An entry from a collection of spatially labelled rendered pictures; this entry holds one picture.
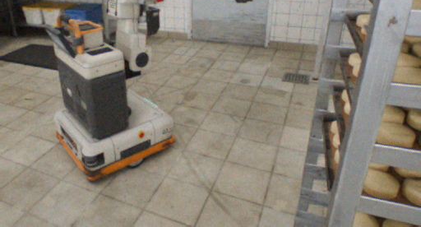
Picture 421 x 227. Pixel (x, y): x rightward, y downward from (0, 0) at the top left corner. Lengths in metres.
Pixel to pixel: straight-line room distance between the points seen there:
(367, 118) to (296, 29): 3.89
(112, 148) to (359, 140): 1.70
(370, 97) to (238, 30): 4.06
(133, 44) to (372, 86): 1.76
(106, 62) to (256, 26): 2.88
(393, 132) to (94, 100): 1.55
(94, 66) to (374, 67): 1.53
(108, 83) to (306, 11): 2.93
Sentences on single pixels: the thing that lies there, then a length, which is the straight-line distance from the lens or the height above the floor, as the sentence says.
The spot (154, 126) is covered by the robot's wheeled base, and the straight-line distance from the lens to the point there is 2.18.
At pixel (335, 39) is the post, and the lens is 0.91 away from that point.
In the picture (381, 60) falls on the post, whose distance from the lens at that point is 0.45.
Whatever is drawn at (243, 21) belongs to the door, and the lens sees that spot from 4.44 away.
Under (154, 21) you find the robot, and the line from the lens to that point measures 2.13.
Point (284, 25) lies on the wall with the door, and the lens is 4.35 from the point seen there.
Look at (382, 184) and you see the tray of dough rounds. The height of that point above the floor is 1.06.
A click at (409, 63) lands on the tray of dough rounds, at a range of 0.59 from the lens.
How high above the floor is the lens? 1.43
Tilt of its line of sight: 24 degrees down
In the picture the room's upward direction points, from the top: 3 degrees counter-clockwise
